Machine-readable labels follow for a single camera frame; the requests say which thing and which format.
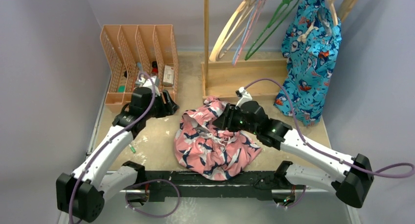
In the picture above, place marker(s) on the green white marker pen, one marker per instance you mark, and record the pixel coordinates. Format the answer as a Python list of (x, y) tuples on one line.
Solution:
[(132, 149)]

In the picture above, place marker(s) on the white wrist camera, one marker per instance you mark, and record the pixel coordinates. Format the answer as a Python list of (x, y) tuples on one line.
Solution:
[(144, 80), (243, 96)]

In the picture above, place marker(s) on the pink shark print shorts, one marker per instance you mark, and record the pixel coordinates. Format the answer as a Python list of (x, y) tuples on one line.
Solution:
[(203, 148)]

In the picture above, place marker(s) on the small white box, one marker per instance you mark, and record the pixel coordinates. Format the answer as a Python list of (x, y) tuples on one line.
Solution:
[(168, 76)]

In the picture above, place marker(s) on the blue shark print shorts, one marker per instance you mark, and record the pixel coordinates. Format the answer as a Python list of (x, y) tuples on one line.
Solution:
[(310, 46)]

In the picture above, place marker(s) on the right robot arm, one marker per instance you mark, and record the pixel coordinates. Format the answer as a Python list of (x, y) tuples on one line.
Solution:
[(334, 172)]

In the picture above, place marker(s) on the orange plastic file organizer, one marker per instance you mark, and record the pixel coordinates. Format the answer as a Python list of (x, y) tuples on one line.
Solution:
[(124, 45)]

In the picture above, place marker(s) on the white tube in organizer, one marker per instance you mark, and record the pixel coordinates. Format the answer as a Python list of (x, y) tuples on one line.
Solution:
[(140, 68)]

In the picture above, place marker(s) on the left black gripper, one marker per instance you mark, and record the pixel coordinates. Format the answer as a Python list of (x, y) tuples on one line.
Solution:
[(167, 109)]

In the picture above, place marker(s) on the wooden clothes rack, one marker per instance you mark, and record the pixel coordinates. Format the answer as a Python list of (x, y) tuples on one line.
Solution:
[(221, 78)]

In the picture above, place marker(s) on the pink bottle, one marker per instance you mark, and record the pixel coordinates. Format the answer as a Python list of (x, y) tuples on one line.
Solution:
[(154, 68)]

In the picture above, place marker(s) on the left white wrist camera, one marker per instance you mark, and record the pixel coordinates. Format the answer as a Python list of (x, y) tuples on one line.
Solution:
[(144, 80)]

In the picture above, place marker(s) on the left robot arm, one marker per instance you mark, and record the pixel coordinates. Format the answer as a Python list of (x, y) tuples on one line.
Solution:
[(84, 191)]

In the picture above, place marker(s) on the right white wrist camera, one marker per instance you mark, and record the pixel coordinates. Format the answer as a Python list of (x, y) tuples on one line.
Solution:
[(243, 96)]

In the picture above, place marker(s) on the green plastic hanger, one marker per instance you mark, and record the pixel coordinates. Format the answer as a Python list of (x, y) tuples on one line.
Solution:
[(283, 10)]

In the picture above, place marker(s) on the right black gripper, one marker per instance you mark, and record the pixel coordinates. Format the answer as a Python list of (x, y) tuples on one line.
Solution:
[(226, 121)]

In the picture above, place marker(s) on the wooden hanger holding blue shorts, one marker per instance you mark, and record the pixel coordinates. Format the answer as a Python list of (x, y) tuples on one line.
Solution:
[(330, 5)]

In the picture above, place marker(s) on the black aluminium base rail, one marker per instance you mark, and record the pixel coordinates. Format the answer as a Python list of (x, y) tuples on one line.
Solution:
[(261, 185)]

